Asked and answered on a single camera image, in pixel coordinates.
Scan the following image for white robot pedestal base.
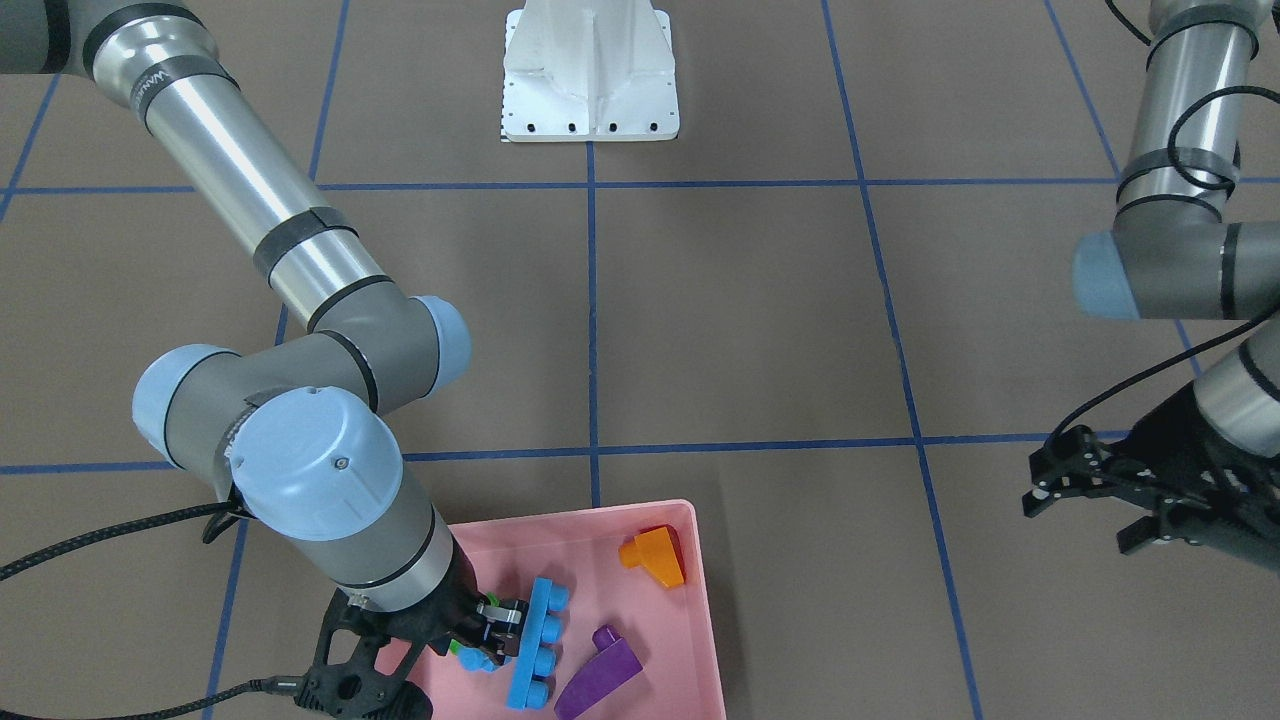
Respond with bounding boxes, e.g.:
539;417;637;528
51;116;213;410
500;1;681;143

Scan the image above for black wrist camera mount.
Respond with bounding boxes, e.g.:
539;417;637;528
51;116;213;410
292;589;434;719

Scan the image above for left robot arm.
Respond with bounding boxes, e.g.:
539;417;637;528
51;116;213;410
1021;1;1279;571

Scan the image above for purple sloped block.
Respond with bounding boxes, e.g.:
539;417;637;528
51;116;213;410
553;624;644;719

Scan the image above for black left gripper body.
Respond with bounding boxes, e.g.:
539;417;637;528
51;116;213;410
1105;386;1279;571

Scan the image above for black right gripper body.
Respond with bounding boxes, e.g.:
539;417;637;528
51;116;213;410
399;544;529;661

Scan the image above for orange sloped block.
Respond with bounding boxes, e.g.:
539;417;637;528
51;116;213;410
618;525;687;589

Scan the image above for pink plastic box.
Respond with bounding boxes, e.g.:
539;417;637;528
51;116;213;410
410;500;726;719

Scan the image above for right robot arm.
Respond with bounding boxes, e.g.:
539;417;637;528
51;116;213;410
3;1;1207;700

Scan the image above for long blue four-stud block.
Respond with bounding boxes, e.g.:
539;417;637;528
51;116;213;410
506;577;570;711

